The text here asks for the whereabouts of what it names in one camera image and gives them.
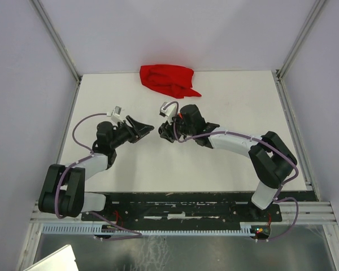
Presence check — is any metal sheet plate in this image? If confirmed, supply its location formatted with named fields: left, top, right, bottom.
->
left=25, top=244, right=79, bottom=271

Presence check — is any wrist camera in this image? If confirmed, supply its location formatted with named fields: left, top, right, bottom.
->
left=106, top=106, right=124, bottom=124
left=159, top=101, right=179, bottom=122

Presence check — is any aluminium corner post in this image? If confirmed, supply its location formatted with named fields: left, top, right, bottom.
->
left=31, top=0, right=82, bottom=84
left=274, top=0, right=328, bottom=81

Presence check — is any right aluminium corner post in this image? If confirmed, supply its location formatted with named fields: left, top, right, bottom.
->
left=274, top=0, right=328, bottom=81

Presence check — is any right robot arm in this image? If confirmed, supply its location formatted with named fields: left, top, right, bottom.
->
left=158, top=102, right=299, bottom=221

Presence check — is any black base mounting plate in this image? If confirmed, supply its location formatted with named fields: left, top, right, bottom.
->
left=82, top=198, right=283, bottom=231

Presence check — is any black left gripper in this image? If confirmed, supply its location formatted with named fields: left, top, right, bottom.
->
left=110, top=115, right=154, bottom=149

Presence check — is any red crumpled cloth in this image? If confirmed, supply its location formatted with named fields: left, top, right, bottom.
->
left=139, top=64, right=202, bottom=99

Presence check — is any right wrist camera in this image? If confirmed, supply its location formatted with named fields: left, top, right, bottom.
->
left=159, top=101, right=179, bottom=122

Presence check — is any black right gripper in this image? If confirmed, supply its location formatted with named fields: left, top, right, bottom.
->
left=160, top=112, right=195, bottom=143

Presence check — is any white cable duct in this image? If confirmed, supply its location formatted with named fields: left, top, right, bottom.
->
left=41, top=221, right=257, bottom=235

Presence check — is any left aluminium corner post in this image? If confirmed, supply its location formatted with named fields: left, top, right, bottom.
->
left=31, top=0, right=82, bottom=84

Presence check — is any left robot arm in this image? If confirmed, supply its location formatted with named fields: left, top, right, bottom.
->
left=38, top=116, right=154, bottom=220

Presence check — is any aluminium frame rail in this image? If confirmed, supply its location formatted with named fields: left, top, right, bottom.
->
left=30, top=200, right=336, bottom=222

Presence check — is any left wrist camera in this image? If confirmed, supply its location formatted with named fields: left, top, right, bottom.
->
left=106, top=106, right=124, bottom=124

